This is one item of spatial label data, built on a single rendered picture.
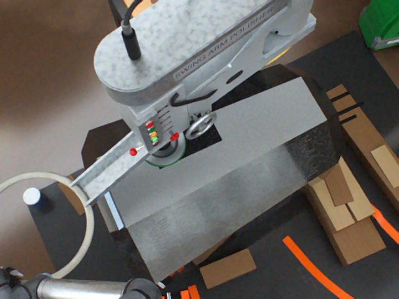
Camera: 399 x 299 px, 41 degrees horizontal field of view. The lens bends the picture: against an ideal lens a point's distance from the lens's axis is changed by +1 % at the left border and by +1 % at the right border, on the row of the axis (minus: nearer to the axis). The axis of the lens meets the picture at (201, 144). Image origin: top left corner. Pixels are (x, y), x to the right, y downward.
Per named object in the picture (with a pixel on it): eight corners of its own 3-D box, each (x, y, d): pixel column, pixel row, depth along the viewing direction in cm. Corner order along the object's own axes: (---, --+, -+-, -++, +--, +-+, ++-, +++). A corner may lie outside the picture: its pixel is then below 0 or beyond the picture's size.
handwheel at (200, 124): (203, 106, 216) (202, 91, 202) (219, 124, 213) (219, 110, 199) (174, 127, 213) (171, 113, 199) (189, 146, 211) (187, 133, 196)
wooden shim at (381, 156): (369, 152, 317) (370, 151, 315) (383, 144, 318) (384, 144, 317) (393, 189, 310) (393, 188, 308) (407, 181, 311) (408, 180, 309)
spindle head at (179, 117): (190, 68, 224) (184, 10, 182) (222, 106, 219) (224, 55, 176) (120, 118, 218) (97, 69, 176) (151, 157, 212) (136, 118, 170)
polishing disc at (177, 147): (179, 116, 245) (178, 115, 244) (190, 158, 239) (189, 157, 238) (134, 128, 244) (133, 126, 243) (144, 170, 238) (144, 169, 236)
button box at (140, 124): (161, 134, 201) (153, 106, 174) (165, 140, 200) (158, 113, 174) (144, 147, 200) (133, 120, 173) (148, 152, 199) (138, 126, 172)
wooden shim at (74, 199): (57, 184, 326) (57, 184, 325) (71, 175, 328) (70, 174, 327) (80, 216, 320) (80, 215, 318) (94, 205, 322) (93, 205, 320)
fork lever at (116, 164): (188, 76, 226) (185, 73, 221) (216, 109, 221) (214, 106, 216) (69, 179, 232) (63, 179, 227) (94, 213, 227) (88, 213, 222)
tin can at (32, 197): (47, 207, 322) (40, 202, 310) (30, 210, 322) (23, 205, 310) (46, 191, 325) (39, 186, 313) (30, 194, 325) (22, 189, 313)
